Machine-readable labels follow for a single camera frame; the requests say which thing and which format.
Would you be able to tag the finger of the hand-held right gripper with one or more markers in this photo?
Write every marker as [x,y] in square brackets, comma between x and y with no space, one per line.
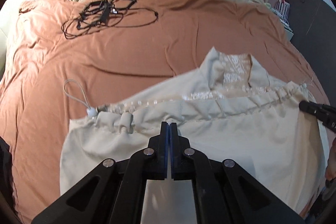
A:
[320,112]

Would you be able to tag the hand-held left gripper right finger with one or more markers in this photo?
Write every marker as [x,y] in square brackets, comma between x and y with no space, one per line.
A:
[173,150]

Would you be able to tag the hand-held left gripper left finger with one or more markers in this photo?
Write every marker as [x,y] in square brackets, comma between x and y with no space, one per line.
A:
[164,150]

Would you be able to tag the light beige jacket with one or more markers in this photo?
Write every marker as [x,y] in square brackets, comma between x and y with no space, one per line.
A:
[236,148]

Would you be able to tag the folded black clothes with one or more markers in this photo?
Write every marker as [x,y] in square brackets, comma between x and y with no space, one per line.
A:
[5,174]

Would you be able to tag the person's right hand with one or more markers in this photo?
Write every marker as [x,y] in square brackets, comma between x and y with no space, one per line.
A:
[332,161]

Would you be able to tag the white nightstand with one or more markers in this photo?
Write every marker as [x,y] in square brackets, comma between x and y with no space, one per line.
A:
[288,29]

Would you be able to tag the orange-brown blanket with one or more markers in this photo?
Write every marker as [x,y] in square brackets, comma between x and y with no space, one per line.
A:
[131,56]

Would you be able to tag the striped paper bag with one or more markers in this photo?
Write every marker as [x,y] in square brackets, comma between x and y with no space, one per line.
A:
[283,7]

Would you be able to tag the small black device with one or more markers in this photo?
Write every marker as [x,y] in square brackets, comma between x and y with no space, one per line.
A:
[105,14]

